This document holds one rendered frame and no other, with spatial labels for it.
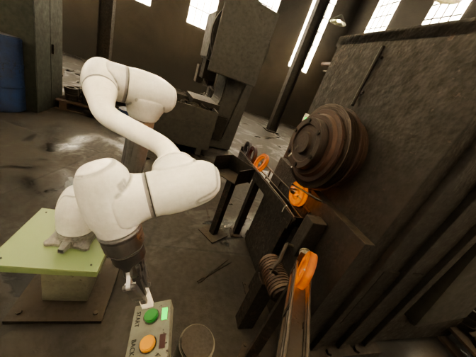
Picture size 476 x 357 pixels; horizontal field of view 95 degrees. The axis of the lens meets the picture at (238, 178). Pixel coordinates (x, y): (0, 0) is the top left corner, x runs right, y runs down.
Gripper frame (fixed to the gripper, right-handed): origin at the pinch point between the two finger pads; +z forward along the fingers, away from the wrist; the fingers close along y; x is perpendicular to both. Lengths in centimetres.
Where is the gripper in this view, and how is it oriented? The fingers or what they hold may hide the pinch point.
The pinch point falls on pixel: (145, 298)
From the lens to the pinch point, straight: 74.3
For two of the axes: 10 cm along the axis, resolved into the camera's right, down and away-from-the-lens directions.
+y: -2.0, -4.7, 8.6
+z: 0.2, 8.8, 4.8
